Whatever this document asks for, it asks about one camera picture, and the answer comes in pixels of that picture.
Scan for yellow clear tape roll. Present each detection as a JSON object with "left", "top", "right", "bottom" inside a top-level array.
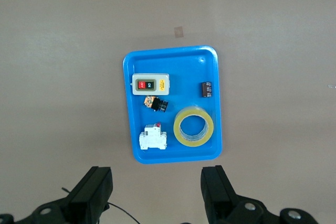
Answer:
[{"left": 173, "top": 105, "right": 216, "bottom": 148}]

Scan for thin black left gripper wire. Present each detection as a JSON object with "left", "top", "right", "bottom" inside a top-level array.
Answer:
[{"left": 61, "top": 187, "right": 143, "bottom": 224}]

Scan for blue plastic tray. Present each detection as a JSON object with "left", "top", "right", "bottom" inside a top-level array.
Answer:
[{"left": 122, "top": 45, "right": 223, "bottom": 165}]

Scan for grey on-off switch box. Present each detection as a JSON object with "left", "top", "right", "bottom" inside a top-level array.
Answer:
[{"left": 130, "top": 73, "right": 171, "bottom": 96}]

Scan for white circuit breaker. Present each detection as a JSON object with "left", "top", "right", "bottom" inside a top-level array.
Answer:
[{"left": 138, "top": 122, "right": 168, "bottom": 151}]

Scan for orange and black push button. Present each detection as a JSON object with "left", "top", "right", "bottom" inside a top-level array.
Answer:
[{"left": 143, "top": 95, "right": 170, "bottom": 113}]

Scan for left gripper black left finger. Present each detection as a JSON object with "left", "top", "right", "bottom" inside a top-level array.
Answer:
[{"left": 0, "top": 165, "right": 114, "bottom": 224}]

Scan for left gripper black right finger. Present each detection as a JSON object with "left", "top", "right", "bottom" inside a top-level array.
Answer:
[{"left": 200, "top": 165, "right": 320, "bottom": 224}]

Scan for small black terminal block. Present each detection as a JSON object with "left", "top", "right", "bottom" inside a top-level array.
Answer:
[{"left": 201, "top": 81, "right": 213, "bottom": 98}]

